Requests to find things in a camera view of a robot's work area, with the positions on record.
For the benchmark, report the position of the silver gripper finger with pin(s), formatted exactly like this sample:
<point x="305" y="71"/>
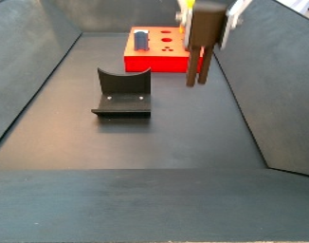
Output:
<point x="181" y="18"/>
<point x="232" y="19"/>

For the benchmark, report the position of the brown three-prong peg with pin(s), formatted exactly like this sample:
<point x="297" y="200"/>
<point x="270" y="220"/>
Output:
<point x="206" y="22"/>

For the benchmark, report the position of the yellow two-prong block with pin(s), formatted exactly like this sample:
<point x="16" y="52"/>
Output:
<point x="189" y="3"/>

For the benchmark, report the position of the red foam peg board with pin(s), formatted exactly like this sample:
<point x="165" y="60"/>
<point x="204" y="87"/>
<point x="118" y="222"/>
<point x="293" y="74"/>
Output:
<point x="165" y="56"/>

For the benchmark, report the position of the light blue notched block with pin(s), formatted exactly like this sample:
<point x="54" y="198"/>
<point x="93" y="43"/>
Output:
<point x="140" y="39"/>

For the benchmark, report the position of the black curved cradle bracket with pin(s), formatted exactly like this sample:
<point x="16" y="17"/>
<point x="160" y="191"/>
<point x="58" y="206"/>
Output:
<point x="125" y="94"/>

